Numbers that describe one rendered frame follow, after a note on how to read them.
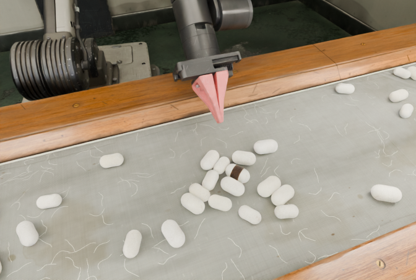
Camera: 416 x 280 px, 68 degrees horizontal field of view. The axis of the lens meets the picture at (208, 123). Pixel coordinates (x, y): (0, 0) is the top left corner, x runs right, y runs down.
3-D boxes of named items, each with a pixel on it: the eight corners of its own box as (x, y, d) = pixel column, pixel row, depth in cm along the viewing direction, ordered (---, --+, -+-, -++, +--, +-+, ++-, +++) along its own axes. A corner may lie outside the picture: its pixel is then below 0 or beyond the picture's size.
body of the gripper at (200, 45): (243, 62, 48) (231, 17, 48) (179, 74, 45) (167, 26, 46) (231, 74, 54) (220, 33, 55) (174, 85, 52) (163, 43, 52)
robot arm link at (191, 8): (166, 6, 52) (175, -13, 47) (203, 4, 55) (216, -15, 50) (176, 45, 52) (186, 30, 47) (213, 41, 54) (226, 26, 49)
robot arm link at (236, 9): (163, -27, 54) (177, -55, 46) (222, -29, 58) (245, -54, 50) (177, 41, 54) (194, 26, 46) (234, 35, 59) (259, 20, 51)
